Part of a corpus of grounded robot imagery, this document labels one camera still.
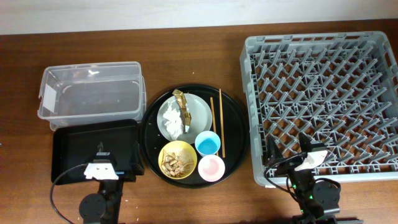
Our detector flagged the clear plastic storage bin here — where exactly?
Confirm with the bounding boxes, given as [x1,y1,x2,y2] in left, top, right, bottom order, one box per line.
[37,62,147,131]

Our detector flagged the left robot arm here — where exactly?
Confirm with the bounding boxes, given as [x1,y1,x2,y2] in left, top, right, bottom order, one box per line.
[79,152,144,223]

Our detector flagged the right wooden chopstick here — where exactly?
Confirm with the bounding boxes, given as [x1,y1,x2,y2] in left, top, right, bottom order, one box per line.
[219,89,226,158]

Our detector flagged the light blue plastic cup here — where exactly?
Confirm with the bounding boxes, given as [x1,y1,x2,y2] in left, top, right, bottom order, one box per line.
[195,131,221,157]

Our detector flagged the crumpled white napkin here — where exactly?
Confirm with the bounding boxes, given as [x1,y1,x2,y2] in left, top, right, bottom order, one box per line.
[162,103,184,141]

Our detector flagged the peanut shells food scraps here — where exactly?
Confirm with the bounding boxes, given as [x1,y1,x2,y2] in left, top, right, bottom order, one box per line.
[160,151,194,179]

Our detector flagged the grey round plate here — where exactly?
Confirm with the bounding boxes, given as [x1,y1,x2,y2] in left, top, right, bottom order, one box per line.
[156,93,212,144]

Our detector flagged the yellow bowl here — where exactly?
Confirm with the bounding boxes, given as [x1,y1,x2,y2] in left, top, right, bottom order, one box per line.
[158,141,198,180]

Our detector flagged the round black serving tray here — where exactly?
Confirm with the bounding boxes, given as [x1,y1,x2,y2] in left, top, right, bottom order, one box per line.
[139,84,249,189]

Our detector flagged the gold foil wrapper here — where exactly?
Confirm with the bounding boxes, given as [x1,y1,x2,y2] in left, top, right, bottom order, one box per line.
[172,89,192,133]

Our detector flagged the pink plastic cup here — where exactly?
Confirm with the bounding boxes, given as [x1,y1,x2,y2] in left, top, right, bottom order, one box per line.
[198,155,226,182]

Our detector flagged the black rectangular tray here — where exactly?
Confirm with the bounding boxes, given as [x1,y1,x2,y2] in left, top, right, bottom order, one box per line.
[51,119,144,182]

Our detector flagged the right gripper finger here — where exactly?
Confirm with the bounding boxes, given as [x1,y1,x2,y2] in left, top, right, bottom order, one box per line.
[298,133,325,153]
[266,136,283,165]

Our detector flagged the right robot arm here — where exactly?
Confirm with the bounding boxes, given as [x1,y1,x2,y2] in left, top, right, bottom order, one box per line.
[264,133,364,224]

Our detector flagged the grey dishwasher rack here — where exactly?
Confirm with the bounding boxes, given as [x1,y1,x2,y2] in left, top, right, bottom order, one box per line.
[240,31,397,188]

